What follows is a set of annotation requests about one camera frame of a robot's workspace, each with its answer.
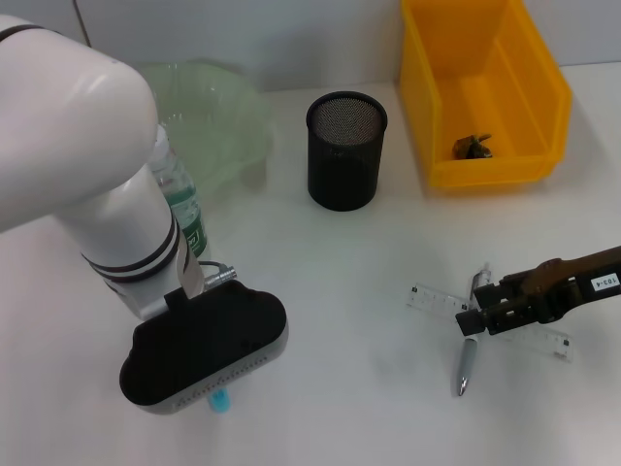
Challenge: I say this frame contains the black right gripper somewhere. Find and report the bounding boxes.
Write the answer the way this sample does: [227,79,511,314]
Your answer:
[455,245,621,339]

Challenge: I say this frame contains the transparent plastic ruler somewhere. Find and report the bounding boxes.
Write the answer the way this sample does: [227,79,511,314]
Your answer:
[406,283,574,363]

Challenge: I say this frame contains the green plastic wrapper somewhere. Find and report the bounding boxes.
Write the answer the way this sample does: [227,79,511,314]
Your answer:
[452,133,496,161]

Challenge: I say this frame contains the blue scissors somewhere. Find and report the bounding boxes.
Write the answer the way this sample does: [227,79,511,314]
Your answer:
[207,387,232,414]

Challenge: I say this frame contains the clear bottle with green label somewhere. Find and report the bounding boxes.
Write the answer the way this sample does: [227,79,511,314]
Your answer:
[145,123,212,261]

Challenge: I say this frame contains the grey ballpoint pen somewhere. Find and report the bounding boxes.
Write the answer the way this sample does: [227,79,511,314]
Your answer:
[453,264,493,398]

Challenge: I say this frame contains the black mesh pen holder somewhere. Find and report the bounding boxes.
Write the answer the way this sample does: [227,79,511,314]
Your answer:
[305,90,389,213]

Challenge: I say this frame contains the green glass fruit plate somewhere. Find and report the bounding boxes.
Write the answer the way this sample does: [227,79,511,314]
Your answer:
[138,57,276,196]

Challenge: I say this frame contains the yellow plastic bin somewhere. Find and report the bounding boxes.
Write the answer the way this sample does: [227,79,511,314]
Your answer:
[399,0,573,190]

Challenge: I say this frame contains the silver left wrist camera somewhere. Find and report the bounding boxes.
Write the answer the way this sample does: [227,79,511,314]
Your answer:
[118,279,291,417]

